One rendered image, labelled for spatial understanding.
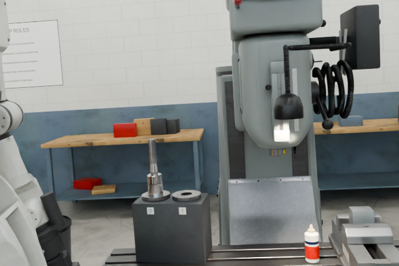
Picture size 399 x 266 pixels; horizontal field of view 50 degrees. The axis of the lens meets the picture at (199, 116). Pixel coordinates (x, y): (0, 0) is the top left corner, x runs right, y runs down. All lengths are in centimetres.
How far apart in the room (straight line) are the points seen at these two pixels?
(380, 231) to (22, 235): 92
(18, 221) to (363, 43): 115
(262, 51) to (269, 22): 8
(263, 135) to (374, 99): 460
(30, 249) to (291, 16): 83
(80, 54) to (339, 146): 350
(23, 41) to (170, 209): 498
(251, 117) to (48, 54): 493
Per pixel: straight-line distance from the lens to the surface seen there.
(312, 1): 117
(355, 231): 132
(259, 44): 118
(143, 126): 510
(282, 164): 168
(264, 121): 118
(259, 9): 115
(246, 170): 168
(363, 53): 153
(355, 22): 153
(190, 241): 134
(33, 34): 605
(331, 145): 567
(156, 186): 136
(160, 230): 135
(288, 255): 140
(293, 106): 106
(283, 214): 166
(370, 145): 579
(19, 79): 612
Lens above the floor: 152
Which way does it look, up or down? 5 degrees down
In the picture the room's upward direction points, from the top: 4 degrees counter-clockwise
